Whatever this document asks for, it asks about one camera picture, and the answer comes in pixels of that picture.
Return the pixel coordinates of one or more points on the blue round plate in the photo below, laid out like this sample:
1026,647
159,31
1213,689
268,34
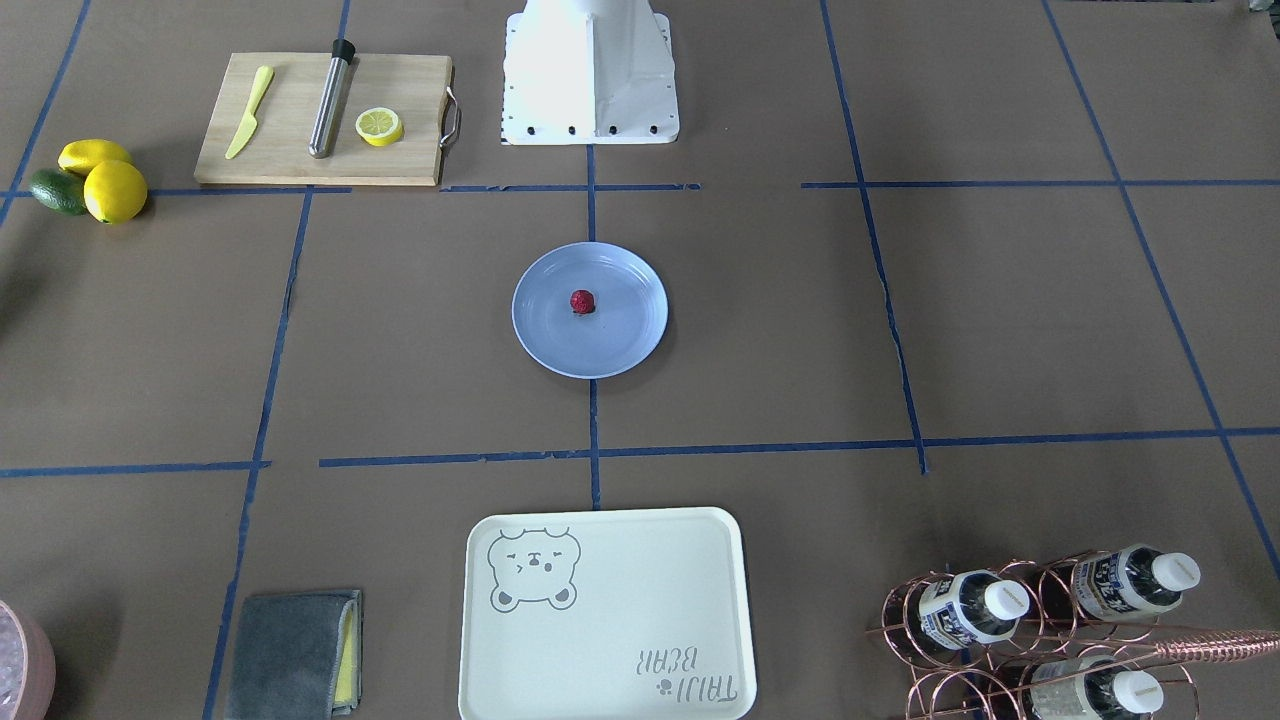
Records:
631,317

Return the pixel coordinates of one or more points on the red strawberry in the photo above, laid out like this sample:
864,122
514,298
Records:
582,302

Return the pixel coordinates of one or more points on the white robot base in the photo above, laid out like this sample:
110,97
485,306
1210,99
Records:
589,73

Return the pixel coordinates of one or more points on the cream bear tray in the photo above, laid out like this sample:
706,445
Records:
624,614

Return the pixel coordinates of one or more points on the lemon half slice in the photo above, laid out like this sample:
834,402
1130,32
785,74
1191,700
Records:
379,127

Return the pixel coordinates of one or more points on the wooden cutting board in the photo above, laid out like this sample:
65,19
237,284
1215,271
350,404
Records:
276,121

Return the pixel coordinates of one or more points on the tea bottle white cap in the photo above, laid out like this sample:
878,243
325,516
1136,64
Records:
967,610
1089,688
1136,583

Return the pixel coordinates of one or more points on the steel muddler black tip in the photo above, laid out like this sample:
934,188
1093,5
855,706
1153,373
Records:
323,133

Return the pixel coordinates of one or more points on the grey folded cloth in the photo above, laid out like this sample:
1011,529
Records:
298,656

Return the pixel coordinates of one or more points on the yellow plastic knife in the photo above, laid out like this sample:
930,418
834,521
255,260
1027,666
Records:
248,123

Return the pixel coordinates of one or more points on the whole yellow lemon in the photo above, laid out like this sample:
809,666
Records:
81,156
115,191

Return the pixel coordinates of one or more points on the pink bowl of ice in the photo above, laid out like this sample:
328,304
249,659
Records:
28,666

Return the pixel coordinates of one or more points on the copper wire bottle rack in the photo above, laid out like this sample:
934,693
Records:
954,685

